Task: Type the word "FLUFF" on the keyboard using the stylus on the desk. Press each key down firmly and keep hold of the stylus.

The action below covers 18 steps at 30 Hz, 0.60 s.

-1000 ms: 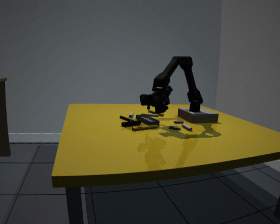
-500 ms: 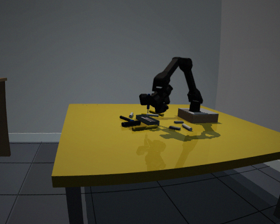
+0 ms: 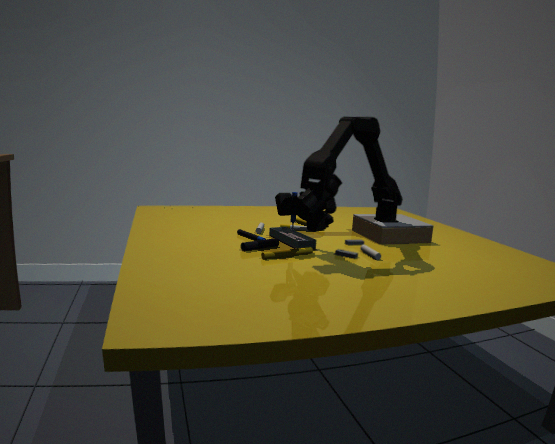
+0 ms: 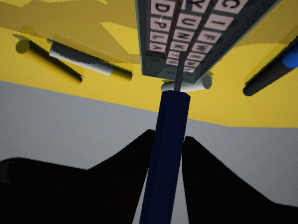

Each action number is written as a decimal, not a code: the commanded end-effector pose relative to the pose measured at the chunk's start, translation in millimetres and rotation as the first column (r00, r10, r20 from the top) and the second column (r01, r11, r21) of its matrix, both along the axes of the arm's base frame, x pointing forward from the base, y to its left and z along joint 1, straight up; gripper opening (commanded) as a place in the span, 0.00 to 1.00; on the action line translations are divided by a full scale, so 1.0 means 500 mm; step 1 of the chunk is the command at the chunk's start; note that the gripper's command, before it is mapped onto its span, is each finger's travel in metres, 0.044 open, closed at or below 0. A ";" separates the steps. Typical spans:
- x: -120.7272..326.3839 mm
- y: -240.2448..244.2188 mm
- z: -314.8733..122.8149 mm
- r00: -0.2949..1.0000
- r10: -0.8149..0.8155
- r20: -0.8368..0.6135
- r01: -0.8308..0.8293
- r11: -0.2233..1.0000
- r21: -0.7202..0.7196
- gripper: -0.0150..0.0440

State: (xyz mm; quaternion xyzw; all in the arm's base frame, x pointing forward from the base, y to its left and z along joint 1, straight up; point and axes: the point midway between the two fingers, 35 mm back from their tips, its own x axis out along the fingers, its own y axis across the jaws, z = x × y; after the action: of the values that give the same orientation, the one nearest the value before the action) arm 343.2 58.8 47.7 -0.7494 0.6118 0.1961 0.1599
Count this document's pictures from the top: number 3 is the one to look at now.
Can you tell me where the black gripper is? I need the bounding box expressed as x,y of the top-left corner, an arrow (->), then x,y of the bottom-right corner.
275,193 -> 337,216

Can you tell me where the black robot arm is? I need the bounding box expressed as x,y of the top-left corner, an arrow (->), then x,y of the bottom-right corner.
294,117 -> 403,232

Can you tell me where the yellow cylinder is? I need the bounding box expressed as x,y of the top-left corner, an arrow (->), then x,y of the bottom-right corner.
261,247 -> 313,259

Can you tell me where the dark keyboard with keys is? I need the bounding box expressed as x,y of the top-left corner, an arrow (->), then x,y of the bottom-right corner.
269,227 -> 317,249

